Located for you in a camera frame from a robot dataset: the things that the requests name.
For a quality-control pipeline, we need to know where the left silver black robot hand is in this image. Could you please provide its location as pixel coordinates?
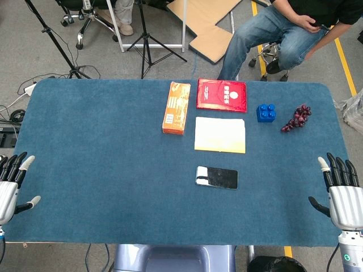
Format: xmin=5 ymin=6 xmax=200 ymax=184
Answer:
xmin=0 ymin=151 xmax=42 ymax=226

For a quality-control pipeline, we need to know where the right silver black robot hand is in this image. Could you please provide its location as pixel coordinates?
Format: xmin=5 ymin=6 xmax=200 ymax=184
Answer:
xmin=308 ymin=152 xmax=363 ymax=231

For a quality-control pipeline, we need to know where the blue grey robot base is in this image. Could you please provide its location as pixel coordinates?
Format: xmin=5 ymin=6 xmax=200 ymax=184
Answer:
xmin=113 ymin=244 xmax=236 ymax=272

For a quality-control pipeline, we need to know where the light blue smartphone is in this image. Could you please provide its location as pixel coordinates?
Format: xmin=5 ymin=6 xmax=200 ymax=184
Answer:
xmin=195 ymin=165 xmax=239 ymax=190

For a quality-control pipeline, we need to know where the black floor equipment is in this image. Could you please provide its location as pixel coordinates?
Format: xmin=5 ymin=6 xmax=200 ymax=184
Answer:
xmin=0 ymin=126 xmax=20 ymax=148

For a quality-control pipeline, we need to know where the clear plastic bag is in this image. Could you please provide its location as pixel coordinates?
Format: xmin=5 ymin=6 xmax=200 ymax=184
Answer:
xmin=334 ymin=92 xmax=363 ymax=127

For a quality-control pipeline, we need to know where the black bin with bag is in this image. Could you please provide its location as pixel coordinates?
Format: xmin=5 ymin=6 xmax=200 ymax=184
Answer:
xmin=247 ymin=256 xmax=309 ymax=272

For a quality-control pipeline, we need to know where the blue toy building block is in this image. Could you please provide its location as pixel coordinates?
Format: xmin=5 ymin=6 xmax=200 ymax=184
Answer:
xmin=256 ymin=103 xmax=277 ymax=124

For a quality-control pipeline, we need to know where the white yellow paper envelope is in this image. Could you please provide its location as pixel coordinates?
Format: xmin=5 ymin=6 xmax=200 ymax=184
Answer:
xmin=194 ymin=116 xmax=247 ymax=155

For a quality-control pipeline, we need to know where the black tripod stand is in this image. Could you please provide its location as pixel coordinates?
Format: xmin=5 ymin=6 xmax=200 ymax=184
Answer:
xmin=24 ymin=0 xmax=92 ymax=80
xmin=126 ymin=0 xmax=188 ymax=80

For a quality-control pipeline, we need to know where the red certificate booklet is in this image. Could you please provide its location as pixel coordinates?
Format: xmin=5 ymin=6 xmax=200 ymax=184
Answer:
xmin=196 ymin=78 xmax=248 ymax=113

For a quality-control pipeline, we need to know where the chrome wheeled stool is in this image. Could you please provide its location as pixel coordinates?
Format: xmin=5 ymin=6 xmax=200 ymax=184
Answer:
xmin=248 ymin=39 xmax=290 ymax=82

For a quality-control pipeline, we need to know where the orange cardboard box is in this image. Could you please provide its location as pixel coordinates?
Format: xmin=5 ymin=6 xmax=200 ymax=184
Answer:
xmin=162 ymin=81 xmax=191 ymax=136

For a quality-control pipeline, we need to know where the black office chair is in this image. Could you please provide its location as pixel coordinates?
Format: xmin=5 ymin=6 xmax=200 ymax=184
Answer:
xmin=55 ymin=0 xmax=119 ymax=50

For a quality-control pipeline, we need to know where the person in black shirt jeans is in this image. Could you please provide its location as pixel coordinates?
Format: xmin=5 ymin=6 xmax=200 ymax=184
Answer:
xmin=217 ymin=0 xmax=363 ymax=81

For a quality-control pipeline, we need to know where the seated person in grey trousers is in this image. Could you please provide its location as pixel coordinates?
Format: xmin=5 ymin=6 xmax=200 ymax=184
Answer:
xmin=96 ymin=0 xmax=134 ymax=37

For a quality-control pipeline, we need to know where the brown cardboard sheet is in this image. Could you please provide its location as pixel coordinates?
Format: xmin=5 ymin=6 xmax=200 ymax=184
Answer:
xmin=166 ymin=0 xmax=242 ymax=65

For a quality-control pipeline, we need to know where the black floor cable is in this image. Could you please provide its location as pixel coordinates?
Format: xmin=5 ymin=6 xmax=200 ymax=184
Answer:
xmin=0 ymin=104 xmax=27 ymax=125

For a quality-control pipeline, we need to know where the blue cable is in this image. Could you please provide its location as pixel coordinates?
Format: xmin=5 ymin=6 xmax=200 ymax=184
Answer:
xmin=84 ymin=243 xmax=112 ymax=272

